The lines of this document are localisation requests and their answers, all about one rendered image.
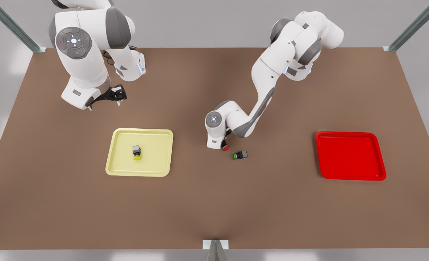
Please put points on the red push-button switch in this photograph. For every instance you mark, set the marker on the red push-button switch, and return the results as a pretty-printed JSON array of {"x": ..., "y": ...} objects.
[{"x": 225, "y": 148}]

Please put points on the pale yellow tray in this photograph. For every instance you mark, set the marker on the pale yellow tray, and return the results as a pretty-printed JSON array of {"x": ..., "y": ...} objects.
[{"x": 156, "y": 159}]

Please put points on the yellow push-button switch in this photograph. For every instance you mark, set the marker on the yellow push-button switch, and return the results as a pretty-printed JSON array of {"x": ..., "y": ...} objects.
[{"x": 137, "y": 152}]

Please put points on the green push-button switch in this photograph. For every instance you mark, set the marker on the green push-button switch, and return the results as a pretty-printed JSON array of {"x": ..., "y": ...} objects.
[{"x": 239, "y": 155}]

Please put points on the silver frame post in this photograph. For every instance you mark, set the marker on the silver frame post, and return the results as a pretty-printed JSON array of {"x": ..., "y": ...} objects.
[
  {"x": 215, "y": 249},
  {"x": 13, "y": 27},
  {"x": 413, "y": 27}
]

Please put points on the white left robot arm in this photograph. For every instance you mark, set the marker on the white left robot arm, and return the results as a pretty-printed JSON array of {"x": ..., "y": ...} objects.
[{"x": 272, "y": 72}]

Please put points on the red tray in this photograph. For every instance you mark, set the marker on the red tray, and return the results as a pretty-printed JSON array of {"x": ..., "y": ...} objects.
[{"x": 350, "y": 156}]

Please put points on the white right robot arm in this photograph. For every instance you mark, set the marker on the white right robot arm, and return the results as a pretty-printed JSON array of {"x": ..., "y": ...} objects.
[{"x": 80, "y": 65}]

